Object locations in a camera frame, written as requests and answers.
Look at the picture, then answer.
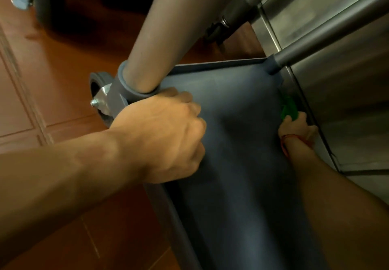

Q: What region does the person's right hand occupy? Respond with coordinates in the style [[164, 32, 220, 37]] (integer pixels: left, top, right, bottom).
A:
[[278, 112, 319, 150]]

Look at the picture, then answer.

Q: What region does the person's left hand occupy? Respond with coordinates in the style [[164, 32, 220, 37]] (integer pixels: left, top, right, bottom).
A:
[[109, 87, 208, 184]]

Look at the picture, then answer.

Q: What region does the green scouring pad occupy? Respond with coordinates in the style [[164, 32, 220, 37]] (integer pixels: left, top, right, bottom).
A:
[[279, 95, 300, 122]]

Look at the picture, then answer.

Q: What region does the grey plastic cart shelf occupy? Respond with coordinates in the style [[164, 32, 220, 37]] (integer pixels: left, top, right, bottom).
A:
[[143, 57, 338, 270]]

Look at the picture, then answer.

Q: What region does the person's left forearm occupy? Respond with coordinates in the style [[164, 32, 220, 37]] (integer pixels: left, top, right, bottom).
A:
[[0, 127, 145, 259]]

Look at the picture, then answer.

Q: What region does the person's right forearm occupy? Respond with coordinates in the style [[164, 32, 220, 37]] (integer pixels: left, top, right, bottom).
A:
[[284, 139, 389, 270]]

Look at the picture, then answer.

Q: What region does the stainless steel cabinet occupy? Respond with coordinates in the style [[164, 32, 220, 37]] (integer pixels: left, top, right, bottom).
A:
[[249, 0, 389, 205]]

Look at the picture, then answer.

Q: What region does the black caster wheel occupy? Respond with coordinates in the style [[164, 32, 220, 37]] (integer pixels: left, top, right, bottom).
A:
[[204, 20, 233, 45]]

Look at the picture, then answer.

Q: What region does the grey caster wheel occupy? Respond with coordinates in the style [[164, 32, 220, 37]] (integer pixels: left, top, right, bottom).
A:
[[89, 71, 129, 128]]

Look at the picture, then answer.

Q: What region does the red string bracelet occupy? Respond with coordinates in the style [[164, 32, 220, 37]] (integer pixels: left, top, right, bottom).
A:
[[280, 134, 314, 158]]

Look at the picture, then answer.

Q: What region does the thick grey cart post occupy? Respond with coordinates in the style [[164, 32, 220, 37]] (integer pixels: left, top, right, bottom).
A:
[[117, 0, 253, 104]]

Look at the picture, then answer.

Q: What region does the thin grey cart post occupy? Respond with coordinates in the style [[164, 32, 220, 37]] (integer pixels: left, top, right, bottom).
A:
[[264, 0, 389, 76]]

